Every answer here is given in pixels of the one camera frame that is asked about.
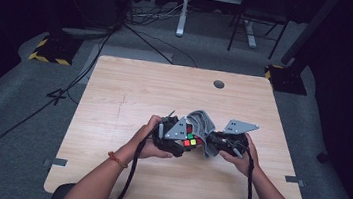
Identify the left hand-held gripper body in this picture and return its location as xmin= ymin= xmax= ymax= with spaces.
xmin=150 ymin=112 xmax=196 ymax=159

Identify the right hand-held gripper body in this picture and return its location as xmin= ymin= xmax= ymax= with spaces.
xmin=206 ymin=117 xmax=261 ymax=161

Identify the multicoloured puzzle cube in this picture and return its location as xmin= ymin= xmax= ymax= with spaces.
xmin=181 ymin=123 xmax=206 ymax=151

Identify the grey cloth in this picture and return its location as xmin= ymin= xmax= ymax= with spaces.
xmin=181 ymin=108 xmax=218 ymax=160

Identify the person's right hand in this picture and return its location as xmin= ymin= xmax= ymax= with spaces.
xmin=216 ymin=130 xmax=264 ymax=179

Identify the person's left hand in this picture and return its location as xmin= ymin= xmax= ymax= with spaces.
xmin=124 ymin=111 xmax=179 ymax=165

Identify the dark round table grommet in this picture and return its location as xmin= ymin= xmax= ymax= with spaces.
xmin=212 ymin=79 xmax=226 ymax=90

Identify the grey tape strip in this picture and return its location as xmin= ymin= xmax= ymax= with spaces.
xmin=41 ymin=156 xmax=69 ymax=171
xmin=283 ymin=174 xmax=308 ymax=189

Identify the black yellow striped stand base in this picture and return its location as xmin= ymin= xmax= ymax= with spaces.
xmin=27 ymin=31 xmax=84 ymax=68
xmin=262 ymin=62 xmax=311 ymax=96

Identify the small dark floor object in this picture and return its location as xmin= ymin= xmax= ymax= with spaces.
xmin=315 ymin=151 xmax=330 ymax=165

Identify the black chair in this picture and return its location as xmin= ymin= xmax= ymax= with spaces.
xmin=225 ymin=0 xmax=292 ymax=63

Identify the grey stand base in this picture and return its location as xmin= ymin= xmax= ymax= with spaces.
xmin=60 ymin=24 xmax=114 ymax=44

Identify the slanted dark pole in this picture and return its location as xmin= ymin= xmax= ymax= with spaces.
xmin=279 ymin=0 xmax=343 ymax=71

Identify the right hand-held gripper cable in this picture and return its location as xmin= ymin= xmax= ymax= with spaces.
xmin=241 ymin=147 xmax=259 ymax=199

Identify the hand-held gripper cable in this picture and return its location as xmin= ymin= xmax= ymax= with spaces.
xmin=241 ymin=147 xmax=259 ymax=199
xmin=108 ymin=119 xmax=163 ymax=199

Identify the left hand-held gripper cable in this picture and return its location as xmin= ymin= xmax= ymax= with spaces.
xmin=108 ymin=119 xmax=163 ymax=199

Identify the red bracelet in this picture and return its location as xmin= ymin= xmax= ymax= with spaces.
xmin=105 ymin=150 xmax=130 ymax=170

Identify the white desk frame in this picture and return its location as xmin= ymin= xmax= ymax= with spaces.
xmin=174 ymin=0 xmax=263 ymax=50

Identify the bundle of floor cables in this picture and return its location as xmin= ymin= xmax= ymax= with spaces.
xmin=128 ymin=0 xmax=192 ymax=32

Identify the thick black floor cable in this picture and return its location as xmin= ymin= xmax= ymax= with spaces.
xmin=0 ymin=15 xmax=116 ymax=199

